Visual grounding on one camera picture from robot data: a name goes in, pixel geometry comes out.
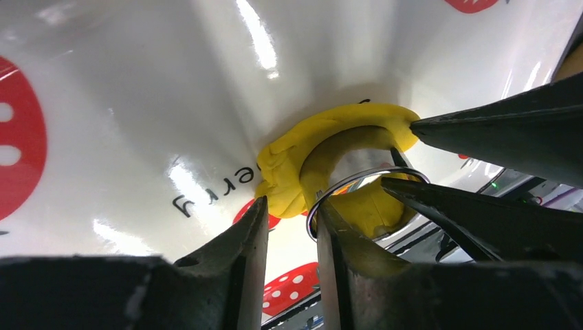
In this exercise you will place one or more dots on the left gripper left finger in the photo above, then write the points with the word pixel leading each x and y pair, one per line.
pixel 218 286

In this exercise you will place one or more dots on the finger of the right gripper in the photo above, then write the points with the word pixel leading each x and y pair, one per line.
pixel 491 228
pixel 537 132

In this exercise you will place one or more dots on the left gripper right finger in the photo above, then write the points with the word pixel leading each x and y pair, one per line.
pixel 363 286

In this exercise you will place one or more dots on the yellow dough piece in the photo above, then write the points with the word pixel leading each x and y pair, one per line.
pixel 366 207

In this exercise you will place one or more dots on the metal ring cutter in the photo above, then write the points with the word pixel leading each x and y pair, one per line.
pixel 355 177

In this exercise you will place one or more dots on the yellow dough scrap strip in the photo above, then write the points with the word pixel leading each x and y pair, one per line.
pixel 281 161

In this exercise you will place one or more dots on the white strawberry tray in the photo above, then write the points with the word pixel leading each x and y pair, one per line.
pixel 132 128

